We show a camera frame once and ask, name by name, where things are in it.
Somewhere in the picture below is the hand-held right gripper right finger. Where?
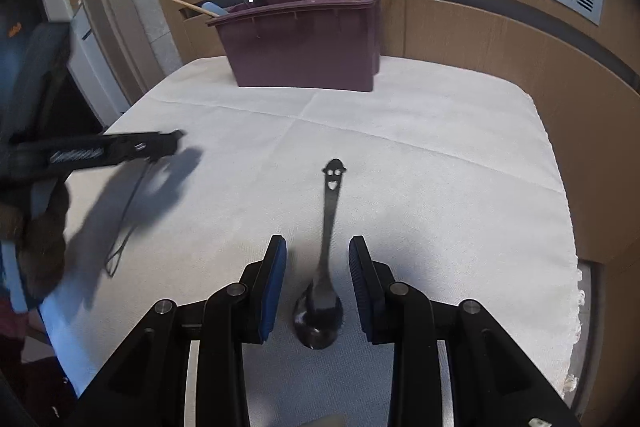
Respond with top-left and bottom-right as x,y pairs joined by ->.
348,234 -> 583,427

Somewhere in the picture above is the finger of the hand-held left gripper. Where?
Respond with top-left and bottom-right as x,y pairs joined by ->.
150,129 -> 187,160

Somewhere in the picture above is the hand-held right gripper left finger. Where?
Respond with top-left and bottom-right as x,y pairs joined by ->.
75,234 -> 289,427

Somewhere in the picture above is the black smiley-face metal spoon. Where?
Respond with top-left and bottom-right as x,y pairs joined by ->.
293,158 -> 351,351

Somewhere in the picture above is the wooden chopstick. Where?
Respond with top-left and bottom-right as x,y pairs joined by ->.
172,0 -> 217,16

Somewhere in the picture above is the purple plastic utensil bin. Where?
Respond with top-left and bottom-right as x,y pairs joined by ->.
206,0 -> 382,92

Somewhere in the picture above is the white shelf unit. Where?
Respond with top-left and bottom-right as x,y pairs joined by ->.
35,0 -> 133,125

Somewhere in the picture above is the white tablecloth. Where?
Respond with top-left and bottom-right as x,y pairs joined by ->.
37,54 -> 584,400

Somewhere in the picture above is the black fridge with magnets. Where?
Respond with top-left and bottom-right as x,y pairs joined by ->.
0,0 -> 66,138

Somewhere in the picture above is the wooden cabinet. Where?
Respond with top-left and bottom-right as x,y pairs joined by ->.
147,0 -> 640,268

